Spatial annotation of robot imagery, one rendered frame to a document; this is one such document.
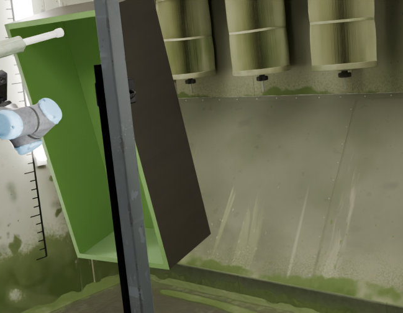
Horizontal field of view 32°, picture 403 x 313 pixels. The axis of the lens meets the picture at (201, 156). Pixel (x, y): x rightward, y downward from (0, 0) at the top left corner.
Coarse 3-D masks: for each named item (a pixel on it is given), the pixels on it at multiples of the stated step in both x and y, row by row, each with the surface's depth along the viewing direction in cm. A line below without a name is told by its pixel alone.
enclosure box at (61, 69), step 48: (144, 0) 304; (48, 48) 338; (96, 48) 340; (144, 48) 304; (48, 96) 339; (144, 96) 304; (48, 144) 339; (96, 144) 365; (144, 144) 304; (96, 192) 365; (144, 192) 360; (192, 192) 333; (96, 240) 366; (192, 240) 333
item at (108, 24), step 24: (96, 0) 183; (96, 24) 185; (120, 24) 185; (120, 48) 185; (120, 72) 185; (120, 96) 186; (120, 120) 186; (120, 144) 187; (120, 168) 189; (120, 192) 191; (120, 216) 193; (144, 240) 194; (144, 264) 194; (144, 288) 195; (144, 312) 195
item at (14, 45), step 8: (48, 32) 255; (56, 32) 257; (8, 40) 243; (16, 40) 244; (24, 40) 247; (32, 40) 249; (40, 40) 252; (0, 48) 239; (8, 48) 241; (16, 48) 243; (24, 48) 247; (0, 56) 240
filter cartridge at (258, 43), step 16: (240, 0) 381; (256, 0) 381; (272, 0) 381; (240, 16) 383; (256, 16) 379; (272, 16) 382; (240, 32) 385; (256, 32) 382; (272, 32) 383; (240, 48) 387; (256, 48) 386; (272, 48) 383; (288, 48) 394; (240, 64) 390; (256, 64) 386; (272, 64) 385; (288, 64) 394; (256, 80) 402
